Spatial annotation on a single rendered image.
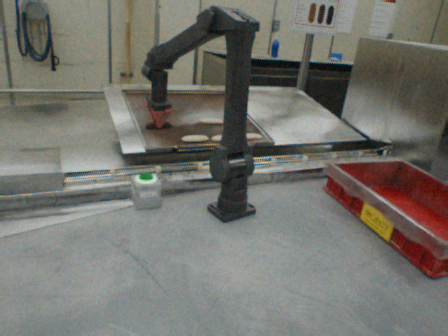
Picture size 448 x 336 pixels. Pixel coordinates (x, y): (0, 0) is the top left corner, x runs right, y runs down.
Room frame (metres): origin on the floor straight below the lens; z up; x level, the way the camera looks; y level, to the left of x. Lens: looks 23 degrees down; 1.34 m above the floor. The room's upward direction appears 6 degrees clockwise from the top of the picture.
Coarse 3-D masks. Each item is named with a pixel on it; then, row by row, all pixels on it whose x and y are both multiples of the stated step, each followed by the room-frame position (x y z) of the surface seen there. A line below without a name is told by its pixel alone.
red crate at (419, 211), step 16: (336, 192) 1.05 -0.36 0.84; (384, 192) 1.14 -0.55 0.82; (400, 192) 1.15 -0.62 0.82; (352, 208) 0.97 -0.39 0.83; (400, 208) 1.03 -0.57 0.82; (416, 208) 1.04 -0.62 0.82; (432, 224) 0.95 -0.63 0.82; (400, 240) 0.79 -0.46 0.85; (416, 256) 0.74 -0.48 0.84; (432, 256) 0.70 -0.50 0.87; (432, 272) 0.69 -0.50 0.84
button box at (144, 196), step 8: (136, 176) 0.90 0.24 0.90; (136, 184) 0.85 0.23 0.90; (144, 184) 0.86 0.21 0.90; (152, 184) 0.87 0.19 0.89; (160, 184) 0.88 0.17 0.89; (128, 192) 0.91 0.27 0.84; (136, 192) 0.85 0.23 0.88; (144, 192) 0.86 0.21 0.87; (152, 192) 0.87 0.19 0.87; (160, 192) 0.88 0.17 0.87; (136, 200) 0.85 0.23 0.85; (144, 200) 0.86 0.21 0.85; (152, 200) 0.87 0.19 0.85; (160, 200) 0.88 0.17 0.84; (136, 208) 0.85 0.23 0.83; (144, 208) 0.86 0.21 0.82; (152, 208) 0.87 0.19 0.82
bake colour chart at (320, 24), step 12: (300, 0) 2.21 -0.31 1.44; (312, 0) 2.24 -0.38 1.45; (324, 0) 2.28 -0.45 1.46; (336, 0) 2.32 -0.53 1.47; (300, 12) 2.22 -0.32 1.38; (312, 12) 2.25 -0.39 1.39; (324, 12) 2.29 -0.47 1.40; (336, 12) 2.32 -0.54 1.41; (300, 24) 2.22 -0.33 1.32; (312, 24) 2.26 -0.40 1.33; (324, 24) 2.29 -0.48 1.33; (336, 24) 2.33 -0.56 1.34
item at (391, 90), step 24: (360, 48) 1.72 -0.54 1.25; (384, 48) 1.60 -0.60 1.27; (408, 48) 1.49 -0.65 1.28; (432, 48) 1.40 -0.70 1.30; (360, 72) 1.69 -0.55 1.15; (384, 72) 1.57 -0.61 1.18; (408, 72) 1.46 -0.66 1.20; (432, 72) 1.37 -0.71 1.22; (360, 96) 1.66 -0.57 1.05; (384, 96) 1.54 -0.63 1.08; (408, 96) 1.43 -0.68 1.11; (432, 96) 1.34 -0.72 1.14; (360, 120) 1.63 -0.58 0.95; (384, 120) 1.51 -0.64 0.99; (408, 120) 1.41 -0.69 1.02; (432, 120) 1.32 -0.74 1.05; (408, 144) 1.38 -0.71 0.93; (432, 144) 1.29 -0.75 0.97; (432, 168) 1.27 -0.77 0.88
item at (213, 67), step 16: (208, 64) 3.76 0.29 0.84; (224, 64) 3.41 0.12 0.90; (256, 64) 3.29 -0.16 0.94; (272, 64) 3.42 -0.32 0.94; (288, 64) 3.56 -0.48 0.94; (320, 64) 3.90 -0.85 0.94; (336, 64) 4.09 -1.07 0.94; (352, 64) 4.28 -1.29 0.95; (208, 80) 3.73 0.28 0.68; (224, 80) 3.38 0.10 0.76; (256, 80) 3.06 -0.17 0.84; (272, 80) 3.13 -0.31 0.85; (288, 80) 3.20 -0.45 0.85; (320, 80) 3.35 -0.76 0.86; (336, 80) 3.43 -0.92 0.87; (320, 96) 3.37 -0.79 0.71; (336, 96) 3.45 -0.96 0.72; (336, 112) 3.47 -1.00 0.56
